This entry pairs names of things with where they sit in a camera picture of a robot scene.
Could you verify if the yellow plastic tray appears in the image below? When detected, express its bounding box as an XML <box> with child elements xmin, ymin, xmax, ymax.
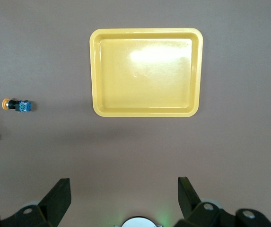
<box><xmin>89</xmin><ymin>27</ymin><xmax>205</xmax><ymax>118</ymax></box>

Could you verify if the yellow mushroom push button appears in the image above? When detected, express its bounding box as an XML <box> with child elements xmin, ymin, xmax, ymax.
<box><xmin>1</xmin><ymin>97</ymin><xmax>32</xmax><ymax>114</ymax></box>

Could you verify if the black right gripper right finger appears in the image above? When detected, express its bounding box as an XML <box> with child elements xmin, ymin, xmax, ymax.
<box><xmin>176</xmin><ymin>176</ymin><xmax>271</xmax><ymax>227</ymax></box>

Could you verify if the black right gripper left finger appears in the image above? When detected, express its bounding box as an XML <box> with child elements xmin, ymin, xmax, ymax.
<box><xmin>0</xmin><ymin>177</ymin><xmax>72</xmax><ymax>227</ymax></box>

